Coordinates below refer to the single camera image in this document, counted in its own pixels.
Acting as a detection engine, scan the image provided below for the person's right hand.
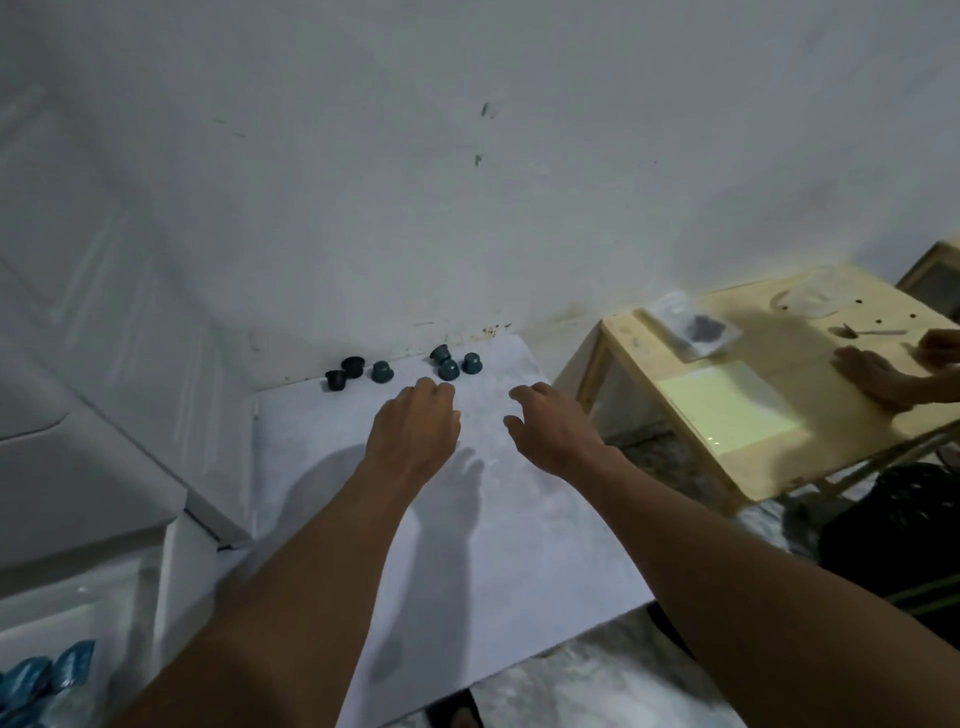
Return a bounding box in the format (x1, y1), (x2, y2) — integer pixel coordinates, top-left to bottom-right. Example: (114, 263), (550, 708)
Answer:
(502, 382), (624, 481)

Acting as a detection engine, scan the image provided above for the person's left hand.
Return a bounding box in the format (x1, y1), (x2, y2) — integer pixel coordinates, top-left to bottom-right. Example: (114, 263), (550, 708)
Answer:
(363, 377), (463, 489)

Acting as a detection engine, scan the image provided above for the cluster of dark teal capsules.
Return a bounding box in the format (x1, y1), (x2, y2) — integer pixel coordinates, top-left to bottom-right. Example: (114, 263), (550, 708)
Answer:
(323, 343), (484, 394)

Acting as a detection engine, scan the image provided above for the row of lidded capsules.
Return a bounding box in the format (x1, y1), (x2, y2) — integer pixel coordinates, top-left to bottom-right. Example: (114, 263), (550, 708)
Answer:
(0, 638), (99, 728)

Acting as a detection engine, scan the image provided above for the person's left forearm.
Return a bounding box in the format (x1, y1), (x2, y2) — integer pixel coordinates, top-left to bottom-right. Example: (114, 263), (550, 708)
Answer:
(112, 461), (429, 728)

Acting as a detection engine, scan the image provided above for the person's right forearm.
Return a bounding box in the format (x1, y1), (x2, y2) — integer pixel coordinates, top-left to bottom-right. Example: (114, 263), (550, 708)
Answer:
(581, 453), (960, 728)

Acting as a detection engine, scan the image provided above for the person's black left shoe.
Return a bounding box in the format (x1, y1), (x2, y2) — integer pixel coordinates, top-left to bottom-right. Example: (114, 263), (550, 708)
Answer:
(427, 688), (486, 728)

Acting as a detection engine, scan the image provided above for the white drawer cabinet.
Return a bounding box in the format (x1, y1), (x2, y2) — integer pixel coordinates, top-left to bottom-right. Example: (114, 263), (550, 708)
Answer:
(0, 74), (262, 595)

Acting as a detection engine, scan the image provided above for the white marble table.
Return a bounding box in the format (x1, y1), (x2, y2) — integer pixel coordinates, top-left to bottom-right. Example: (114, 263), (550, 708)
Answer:
(247, 333), (659, 728)

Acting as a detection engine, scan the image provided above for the clear plastic sheet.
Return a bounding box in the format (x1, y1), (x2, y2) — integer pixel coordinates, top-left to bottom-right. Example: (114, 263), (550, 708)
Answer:
(658, 359), (813, 457)

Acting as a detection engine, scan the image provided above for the clear bag with dark object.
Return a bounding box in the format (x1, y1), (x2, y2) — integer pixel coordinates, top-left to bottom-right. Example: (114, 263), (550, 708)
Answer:
(643, 290), (745, 364)

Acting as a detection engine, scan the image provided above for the black slipper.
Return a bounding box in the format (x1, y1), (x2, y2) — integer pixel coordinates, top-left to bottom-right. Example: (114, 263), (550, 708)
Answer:
(646, 599), (697, 663)

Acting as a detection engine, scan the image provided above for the clear plastic bag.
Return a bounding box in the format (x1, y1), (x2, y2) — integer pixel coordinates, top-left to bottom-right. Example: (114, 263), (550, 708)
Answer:
(770, 266), (858, 322)

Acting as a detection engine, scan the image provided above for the metal spoon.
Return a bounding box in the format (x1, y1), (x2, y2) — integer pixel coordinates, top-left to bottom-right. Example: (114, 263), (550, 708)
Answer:
(828, 322), (910, 340)

